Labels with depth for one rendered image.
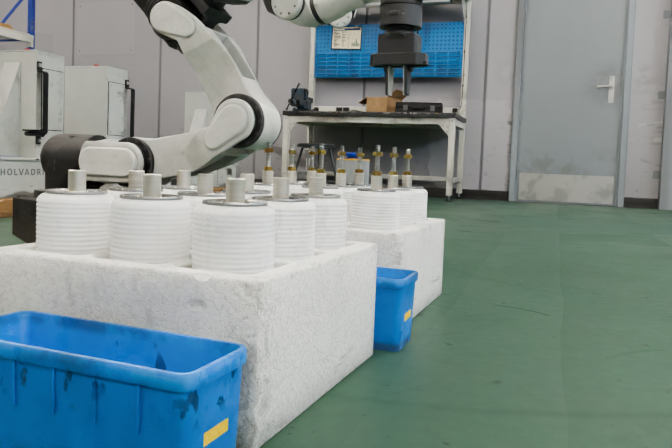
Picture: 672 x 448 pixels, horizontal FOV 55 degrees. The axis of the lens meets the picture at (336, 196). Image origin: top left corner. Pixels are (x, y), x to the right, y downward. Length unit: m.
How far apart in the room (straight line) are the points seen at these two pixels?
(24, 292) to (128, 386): 0.29
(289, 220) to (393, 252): 0.40
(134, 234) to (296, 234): 0.20
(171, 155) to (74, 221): 0.99
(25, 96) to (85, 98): 0.54
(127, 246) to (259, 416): 0.25
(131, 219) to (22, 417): 0.24
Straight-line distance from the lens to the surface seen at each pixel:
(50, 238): 0.88
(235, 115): 1.69
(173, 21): 1.83
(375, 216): 1.23
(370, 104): 6.15
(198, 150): 1.76
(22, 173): 3.41
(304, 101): 6.08
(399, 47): 1.38
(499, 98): 6.42
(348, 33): 6.67
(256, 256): 0.74
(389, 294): 1.07
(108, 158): 1.90
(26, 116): 3.61
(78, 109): 4.09
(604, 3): 6.54
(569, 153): 6.36
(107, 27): 8.22
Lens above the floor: 0.30
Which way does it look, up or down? 3 degrees down
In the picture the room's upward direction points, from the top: 2 degrees clockwise
